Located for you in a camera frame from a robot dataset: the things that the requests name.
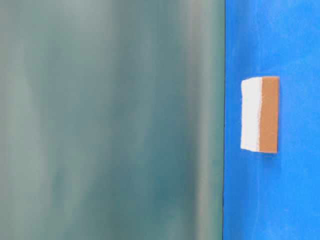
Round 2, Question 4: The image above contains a white and orange sponge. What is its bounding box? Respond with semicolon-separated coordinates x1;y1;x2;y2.
240;76;280;154

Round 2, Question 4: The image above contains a blue table cloth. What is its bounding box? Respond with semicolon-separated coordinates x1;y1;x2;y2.
223;0;320;240

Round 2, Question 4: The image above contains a green backdrop board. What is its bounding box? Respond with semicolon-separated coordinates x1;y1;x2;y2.
0;0;225;240

